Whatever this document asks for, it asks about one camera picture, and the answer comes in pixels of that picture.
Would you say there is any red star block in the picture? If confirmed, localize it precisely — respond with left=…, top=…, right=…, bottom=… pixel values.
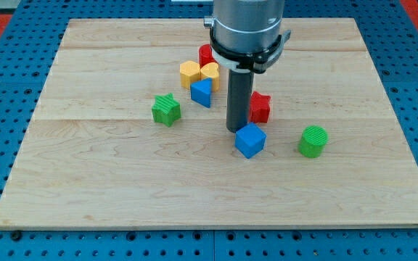
left=248, top=91, right=271, bottom=123

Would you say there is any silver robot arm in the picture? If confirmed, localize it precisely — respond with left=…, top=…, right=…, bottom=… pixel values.
left=203, top=0, right=284, bottom=54

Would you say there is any blue cube block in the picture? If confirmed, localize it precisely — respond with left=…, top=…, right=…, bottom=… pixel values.
left=235, top=123, right=266, bottom=159

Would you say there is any green star block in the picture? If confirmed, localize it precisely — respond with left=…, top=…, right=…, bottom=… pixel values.
left=152, top=93, right=181, bottom=127

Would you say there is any blue triangle block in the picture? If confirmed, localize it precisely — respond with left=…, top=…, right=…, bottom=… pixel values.
left=190, top=78, right=212, bottom=108

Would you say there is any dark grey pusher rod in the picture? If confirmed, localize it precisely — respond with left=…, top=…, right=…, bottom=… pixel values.
left=226, top=70, right=254, bottom=133

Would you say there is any yellow heart block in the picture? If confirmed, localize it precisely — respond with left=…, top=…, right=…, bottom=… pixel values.
left=200, top=62, right=220, bottom=92

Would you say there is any yellow hexagon block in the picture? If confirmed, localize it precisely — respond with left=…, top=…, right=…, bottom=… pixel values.
left=179, top=60, right=201, bottom=89

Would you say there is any red cylinder block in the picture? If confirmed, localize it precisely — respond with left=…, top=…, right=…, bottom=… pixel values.
left=198, top=43, right=216, bottom=67

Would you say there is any wooden board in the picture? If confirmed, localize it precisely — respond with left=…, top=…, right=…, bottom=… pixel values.
left=0, top=18, right=418, bottom=231

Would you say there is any black and white mounting clamp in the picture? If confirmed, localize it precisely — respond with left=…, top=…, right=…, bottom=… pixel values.
left=210, top=29, right=292, bottom=74

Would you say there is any green cylinder block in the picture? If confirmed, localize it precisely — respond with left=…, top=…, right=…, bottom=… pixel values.
left=298, top=125, right=328, bottom=158

